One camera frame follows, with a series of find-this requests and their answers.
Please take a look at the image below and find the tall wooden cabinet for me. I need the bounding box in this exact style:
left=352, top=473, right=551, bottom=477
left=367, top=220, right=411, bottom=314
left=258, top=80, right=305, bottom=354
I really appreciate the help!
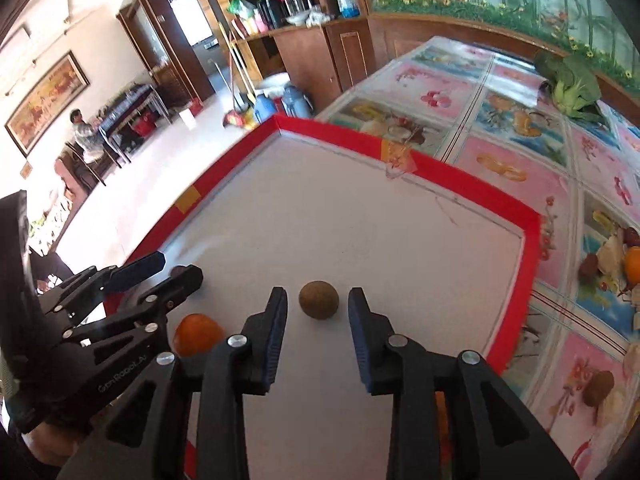
left=117, top=0, right=217, bottom=112

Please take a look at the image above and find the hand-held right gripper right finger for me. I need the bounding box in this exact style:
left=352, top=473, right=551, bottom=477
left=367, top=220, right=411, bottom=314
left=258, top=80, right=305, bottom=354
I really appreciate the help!
left=347, top=287, right=581, bottom=480

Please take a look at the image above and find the blue thermos jug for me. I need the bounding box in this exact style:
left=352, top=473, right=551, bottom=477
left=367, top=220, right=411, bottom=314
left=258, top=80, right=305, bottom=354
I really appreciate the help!
left=282, top=85, right=314, bottom=118

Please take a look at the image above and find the bok choy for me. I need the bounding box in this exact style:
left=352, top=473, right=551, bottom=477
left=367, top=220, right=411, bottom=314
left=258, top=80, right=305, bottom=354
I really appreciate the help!
left=532, top=50, right=607, bottom=122

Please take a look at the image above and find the dark side table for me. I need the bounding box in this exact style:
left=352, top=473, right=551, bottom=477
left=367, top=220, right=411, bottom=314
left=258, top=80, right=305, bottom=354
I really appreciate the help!
left=97, top=84, right=174, bottom=162

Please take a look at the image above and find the broom with yellow stick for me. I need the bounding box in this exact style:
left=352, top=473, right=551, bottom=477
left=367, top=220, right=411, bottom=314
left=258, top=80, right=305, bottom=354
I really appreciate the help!
left=220, top=25, right=257, bottom=132

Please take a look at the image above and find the blue plastic canister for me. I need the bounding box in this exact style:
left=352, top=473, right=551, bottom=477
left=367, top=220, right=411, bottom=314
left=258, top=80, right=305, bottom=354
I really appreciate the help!
left=253, top=92, right=279, bottom=124

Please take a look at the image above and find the wooden chair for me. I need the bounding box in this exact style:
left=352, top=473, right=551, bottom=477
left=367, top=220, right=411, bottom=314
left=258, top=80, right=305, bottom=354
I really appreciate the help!
left=54, top=140, right=108, bottom=197

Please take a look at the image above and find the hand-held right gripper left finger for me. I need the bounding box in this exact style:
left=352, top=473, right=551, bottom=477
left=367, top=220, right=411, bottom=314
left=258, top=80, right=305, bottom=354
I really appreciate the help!
left=57, top=286, right=290, bottom=480

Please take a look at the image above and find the orange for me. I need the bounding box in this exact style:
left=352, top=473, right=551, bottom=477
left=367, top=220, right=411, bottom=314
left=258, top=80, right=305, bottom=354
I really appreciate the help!
left=623, top=246, right=640, bottom=286
left=173, top=313, right=225, bottom=358
left=434, top=392, right=451, bottom=453

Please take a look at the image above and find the brown round fruit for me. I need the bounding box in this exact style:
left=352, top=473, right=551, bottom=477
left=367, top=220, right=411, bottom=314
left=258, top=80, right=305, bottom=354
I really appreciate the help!
left=298, top=280, right=340, bottom=320
left=583, top=370, right=615, bottom=407

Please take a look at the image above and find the fruit-print tablecloth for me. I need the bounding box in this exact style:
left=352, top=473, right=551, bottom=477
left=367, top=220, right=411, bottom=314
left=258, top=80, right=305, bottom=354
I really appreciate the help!
left=315, top=35, right=640, bottom=480

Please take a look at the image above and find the framed painting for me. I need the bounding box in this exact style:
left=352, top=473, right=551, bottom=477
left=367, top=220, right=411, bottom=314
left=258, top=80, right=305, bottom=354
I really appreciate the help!
left=4, top=50, right=91, bottom=157

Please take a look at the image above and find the red-edged white tray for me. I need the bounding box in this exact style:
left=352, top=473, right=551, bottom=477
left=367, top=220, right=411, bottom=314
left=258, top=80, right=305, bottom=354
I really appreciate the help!
left=107, top=114, right=543, bottom=480

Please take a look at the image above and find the white basin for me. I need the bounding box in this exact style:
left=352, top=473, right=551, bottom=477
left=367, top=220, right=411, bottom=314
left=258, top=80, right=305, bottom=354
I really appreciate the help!
left=262, top=72, right=292, bottom=95

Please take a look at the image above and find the wooden counter cabinet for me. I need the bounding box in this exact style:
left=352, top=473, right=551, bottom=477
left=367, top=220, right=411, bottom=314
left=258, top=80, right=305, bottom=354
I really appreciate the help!
left=234, top=14, right=377, bottom=107

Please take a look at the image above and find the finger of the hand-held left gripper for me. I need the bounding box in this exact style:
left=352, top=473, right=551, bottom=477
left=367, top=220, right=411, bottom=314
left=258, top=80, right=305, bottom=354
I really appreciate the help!
left=59, top=264, right=205, bottom=427
left=36, top=251, right=167, bottom=320

